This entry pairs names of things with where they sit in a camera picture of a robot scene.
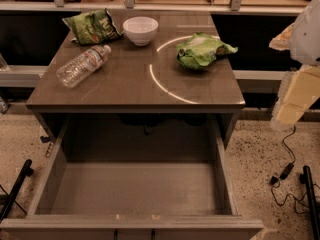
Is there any light green chip bag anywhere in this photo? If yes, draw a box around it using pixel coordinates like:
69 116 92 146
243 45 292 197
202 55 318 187
176 32 238 70

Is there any dark green chip bag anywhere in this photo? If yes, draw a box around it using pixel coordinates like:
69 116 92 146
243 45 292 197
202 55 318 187
62 9 122 45

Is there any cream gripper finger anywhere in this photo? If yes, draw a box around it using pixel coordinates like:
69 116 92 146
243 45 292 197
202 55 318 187
270 65 320 131

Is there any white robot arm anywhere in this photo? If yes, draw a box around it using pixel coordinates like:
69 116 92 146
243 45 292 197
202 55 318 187
269 0 320 131

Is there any black power cable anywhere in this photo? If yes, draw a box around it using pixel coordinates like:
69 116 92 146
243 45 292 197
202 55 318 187
269 125 313 216

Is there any clear plastic water bottle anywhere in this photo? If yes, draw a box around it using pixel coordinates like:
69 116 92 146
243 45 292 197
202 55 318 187
56 45 111 88

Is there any metal rail frame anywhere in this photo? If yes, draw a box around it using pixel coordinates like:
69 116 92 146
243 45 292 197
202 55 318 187
0 0 320 95

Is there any black bar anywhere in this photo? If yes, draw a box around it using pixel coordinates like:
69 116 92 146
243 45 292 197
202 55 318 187
0 159 34 223
299 165 320 240

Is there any black bar left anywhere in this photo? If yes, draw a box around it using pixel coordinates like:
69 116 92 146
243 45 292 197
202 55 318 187
0 159 34 223

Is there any grey drawer cabinet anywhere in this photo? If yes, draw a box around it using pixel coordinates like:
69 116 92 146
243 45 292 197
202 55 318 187
27 10 245 142

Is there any white bowl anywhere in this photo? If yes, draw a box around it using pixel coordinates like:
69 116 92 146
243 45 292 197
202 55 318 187
123 16 158 46

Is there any black bar right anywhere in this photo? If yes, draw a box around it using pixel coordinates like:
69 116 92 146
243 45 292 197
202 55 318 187
299 165 320 240

